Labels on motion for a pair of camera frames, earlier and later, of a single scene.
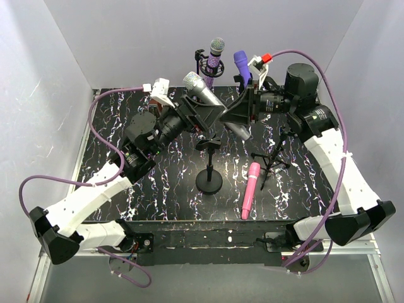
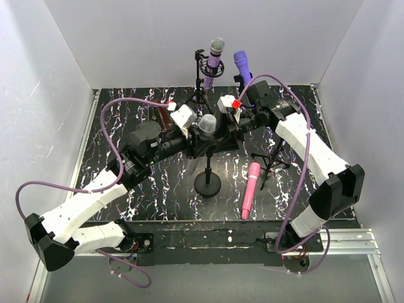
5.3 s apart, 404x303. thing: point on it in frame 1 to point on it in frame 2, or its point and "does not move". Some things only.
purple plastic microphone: (241, 60) does not move
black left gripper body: (188, 113) to (193, 139)
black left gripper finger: (206, 115) to (201, 148)
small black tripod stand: (266, 162) does not move
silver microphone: (198, 86) to (207, 125)
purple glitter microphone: (216, 47) does not move
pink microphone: (254, 170) does not move
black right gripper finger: (239, 113) to (229, 143)
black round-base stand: (209, 181) does not move
